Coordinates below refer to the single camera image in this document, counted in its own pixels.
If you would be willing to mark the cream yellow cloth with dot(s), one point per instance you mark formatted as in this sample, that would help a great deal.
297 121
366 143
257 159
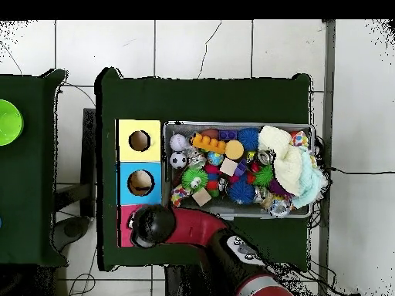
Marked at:
285 160

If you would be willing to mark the mint green cloth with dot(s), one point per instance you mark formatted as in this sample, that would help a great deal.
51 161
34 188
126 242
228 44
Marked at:
311 182

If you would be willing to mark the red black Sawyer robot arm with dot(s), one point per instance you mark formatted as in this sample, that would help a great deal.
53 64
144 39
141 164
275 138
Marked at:
197 225

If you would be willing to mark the wooden box with three holes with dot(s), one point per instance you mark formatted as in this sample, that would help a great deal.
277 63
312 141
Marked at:
139 154

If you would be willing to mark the clear mesh bin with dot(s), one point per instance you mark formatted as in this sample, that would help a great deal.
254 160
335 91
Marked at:
305 212

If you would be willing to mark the green spiky toy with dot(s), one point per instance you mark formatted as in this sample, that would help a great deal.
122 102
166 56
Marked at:
194 179

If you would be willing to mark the black white soccer ball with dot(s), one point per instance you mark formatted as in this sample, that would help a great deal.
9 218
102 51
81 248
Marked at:
178 160

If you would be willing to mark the orange studded toy block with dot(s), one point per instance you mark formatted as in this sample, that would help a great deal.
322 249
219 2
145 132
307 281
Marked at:
208 143

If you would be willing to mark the white baseball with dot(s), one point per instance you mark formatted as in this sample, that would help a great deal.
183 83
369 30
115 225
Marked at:
178 142

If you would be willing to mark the plain wooden cube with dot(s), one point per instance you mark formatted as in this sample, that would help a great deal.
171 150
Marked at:
229 166

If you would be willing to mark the round orange toy disc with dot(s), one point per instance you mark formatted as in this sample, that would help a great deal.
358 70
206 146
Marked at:
234 150

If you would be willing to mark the blue spiky ball with eyes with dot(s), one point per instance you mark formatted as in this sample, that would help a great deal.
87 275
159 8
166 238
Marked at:
241 191

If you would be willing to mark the plain blue spiky ball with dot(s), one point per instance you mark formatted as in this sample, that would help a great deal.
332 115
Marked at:
248 138

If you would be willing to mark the dark green table cloth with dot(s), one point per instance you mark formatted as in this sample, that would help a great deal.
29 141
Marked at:
27 240
203 101

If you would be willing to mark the green plastic bowl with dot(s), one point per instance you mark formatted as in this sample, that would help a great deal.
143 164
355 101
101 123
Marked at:
9 123

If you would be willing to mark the black frame stand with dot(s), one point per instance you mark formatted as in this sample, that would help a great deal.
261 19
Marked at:
89 138

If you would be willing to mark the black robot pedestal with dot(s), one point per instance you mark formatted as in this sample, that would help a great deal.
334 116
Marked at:
185 283

